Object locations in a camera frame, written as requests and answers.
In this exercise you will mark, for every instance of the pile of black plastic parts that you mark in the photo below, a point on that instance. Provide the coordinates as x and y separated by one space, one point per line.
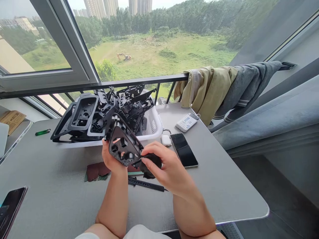
104 109

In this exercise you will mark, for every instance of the person's right hand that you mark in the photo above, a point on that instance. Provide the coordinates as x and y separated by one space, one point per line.
172 171

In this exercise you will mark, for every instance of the dark red sandpaper sheets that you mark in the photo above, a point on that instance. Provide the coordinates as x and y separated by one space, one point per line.
96 171

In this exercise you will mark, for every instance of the black triangular plastic housing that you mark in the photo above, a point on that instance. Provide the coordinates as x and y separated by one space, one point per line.
123 144

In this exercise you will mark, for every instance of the smartphone with pink frame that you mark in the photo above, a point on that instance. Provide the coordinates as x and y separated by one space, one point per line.
11 211

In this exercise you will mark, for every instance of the khaki jacket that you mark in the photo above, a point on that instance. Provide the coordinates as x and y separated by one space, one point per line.
206 89

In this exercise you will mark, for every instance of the white plastic basket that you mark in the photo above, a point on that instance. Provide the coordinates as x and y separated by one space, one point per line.
155 122

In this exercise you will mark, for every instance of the person's legs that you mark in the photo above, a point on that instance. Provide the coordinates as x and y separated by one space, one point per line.
124 232

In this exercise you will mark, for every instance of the black smartphone silver frame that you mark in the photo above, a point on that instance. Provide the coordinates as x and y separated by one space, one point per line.
184 149

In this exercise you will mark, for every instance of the black plastic caliper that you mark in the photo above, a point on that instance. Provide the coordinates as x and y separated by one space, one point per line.
147 184

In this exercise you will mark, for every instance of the black window bracket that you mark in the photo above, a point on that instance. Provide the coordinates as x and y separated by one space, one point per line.
288 65

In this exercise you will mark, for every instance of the orange excavator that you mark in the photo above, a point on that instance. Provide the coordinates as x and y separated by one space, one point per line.
124 57

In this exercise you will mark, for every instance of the white power bank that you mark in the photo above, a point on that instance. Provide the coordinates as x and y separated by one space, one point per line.
187 122

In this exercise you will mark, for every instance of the brown cardboard piece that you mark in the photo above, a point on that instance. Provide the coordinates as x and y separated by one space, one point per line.
12 120

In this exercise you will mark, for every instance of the grey jacket striped cuffs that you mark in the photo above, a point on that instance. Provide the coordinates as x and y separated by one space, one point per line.
249 84

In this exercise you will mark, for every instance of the black cloth wad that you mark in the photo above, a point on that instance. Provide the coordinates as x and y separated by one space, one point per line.
152 161

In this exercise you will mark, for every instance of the green lighter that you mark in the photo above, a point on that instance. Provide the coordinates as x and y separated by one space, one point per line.
42 132

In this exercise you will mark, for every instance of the grey window frame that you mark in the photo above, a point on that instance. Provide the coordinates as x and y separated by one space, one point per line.
62 49

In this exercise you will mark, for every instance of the white earbud case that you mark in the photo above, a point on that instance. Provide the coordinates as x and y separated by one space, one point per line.
165 139

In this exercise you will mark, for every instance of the grey curtain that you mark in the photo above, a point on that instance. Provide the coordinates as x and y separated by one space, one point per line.
274 117

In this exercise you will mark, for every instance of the person's left hand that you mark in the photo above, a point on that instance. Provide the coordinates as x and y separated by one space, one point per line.
109 161

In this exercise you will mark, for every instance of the black metal railing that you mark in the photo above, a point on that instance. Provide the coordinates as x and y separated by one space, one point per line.
124 82

